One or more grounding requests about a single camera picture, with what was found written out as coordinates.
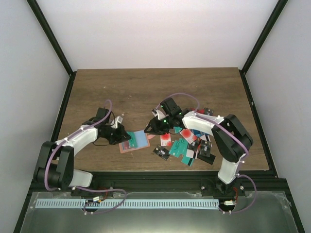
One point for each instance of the teal VIP card small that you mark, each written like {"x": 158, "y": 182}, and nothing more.
{"x": 132, "y": 141}

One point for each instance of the white red circle card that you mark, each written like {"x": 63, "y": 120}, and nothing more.
{"x": 165, "y": 140}
{"x": 188, "y": 135}

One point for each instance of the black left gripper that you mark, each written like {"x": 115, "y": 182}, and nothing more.
{"x": 121, "y": 138}

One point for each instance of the white slotted cable duct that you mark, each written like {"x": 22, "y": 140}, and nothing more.
{"x": 131, "y": 204}

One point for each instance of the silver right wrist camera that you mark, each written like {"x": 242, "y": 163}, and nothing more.
{"x": 158, "y": 114}

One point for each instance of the black card right bottom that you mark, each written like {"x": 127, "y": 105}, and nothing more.
{"x": 208, "y": 158}

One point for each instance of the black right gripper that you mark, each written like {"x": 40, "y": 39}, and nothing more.
{"x": 156, "y": 128}

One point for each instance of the black VIP card lower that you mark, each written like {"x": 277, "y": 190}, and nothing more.
{"x": 161, "y": 152}

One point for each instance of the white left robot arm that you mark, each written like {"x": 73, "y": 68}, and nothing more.
{"x": 55, "y": 165}

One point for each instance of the black aluminium frame rail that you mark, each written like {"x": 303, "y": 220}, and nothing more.
{"x": 267, "y": 180}

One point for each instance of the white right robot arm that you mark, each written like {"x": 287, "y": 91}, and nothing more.
{"x": 232, "y": 139}

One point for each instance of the black VIP card right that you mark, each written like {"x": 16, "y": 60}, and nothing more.
{"x": 205, "y": 149}

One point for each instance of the grey metal tray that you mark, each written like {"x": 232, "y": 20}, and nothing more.
{"x": 265, "y": 212}

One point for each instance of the teal card large right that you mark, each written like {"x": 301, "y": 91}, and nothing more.
{"x": 180, "y": 148}

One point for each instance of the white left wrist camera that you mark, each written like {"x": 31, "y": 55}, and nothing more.
{"x": 116, "y": 122}

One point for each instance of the black VIP logo card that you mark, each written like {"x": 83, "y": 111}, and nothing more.
{"x": 208, "y": 111}

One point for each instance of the white red circle card lower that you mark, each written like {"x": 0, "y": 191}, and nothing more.
{"x": 188, "y": 135}

